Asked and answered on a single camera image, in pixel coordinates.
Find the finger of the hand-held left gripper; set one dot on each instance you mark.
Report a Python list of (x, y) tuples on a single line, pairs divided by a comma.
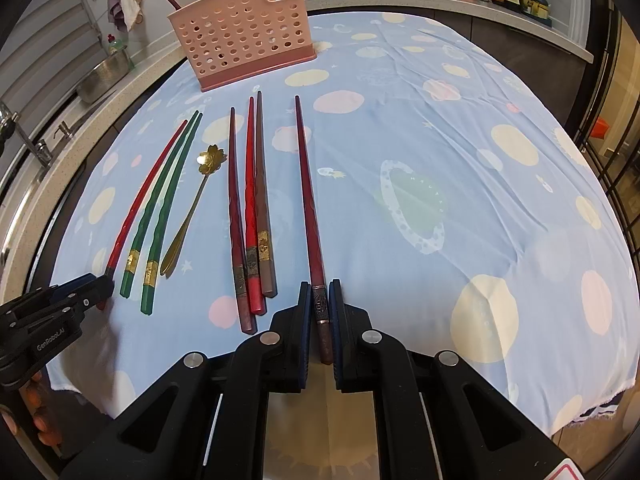
[(82, 287)]

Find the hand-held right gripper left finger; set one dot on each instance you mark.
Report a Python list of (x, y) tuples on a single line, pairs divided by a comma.
[(304, 320)]

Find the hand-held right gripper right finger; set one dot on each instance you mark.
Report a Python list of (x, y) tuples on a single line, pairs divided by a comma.
[(336, 320)]

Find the green chopstick gold band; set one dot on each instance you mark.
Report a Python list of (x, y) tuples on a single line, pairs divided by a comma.
[(156, 242), (138, 239)]

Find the dark red patterned chopstick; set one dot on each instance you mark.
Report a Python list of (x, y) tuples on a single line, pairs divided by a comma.
[(307, 210)]

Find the slim red chopstick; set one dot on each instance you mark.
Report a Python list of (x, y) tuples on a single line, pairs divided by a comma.
[(145, 191)]

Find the maroon chopstick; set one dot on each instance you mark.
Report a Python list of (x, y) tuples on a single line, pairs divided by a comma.
[(236, 220)]

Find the bright red chopstick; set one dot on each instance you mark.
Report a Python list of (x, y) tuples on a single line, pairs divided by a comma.
[(250, 200)]

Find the pink perforated utensil holder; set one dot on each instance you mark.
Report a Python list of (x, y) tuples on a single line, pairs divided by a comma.
[(240, 45)]

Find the person's left hand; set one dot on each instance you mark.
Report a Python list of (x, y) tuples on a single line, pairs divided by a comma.
[(37, 410)]

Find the blue printed tablecloth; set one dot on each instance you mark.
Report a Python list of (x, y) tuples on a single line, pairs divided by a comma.
[(410, 210)]

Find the chrome kitchen faucet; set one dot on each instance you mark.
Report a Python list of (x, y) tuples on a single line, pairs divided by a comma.
[(30, 145)]

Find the chrome soap dispenser pump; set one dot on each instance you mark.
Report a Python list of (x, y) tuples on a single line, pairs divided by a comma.
[(66, 131)]

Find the gold flower spoon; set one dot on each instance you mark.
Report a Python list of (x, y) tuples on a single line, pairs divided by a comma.
[(210, 159)]

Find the stainless steel colander bowl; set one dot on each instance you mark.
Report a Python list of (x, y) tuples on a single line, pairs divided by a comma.
[(102, 80)]

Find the green dish soap bottle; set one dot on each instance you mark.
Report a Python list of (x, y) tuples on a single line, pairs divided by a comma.
[(119, 50)]

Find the white window blinds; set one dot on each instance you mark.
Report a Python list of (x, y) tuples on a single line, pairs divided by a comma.
[(45, 35)]

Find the purple hanging cloth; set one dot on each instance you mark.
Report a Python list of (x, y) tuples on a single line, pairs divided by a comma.
[(116, 7)]

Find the black metal grid door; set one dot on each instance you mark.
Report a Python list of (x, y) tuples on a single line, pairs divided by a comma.
[(615, 160)]

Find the blue rack of small bottles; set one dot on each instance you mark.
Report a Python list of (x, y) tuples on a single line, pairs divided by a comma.
[(537, 7)]

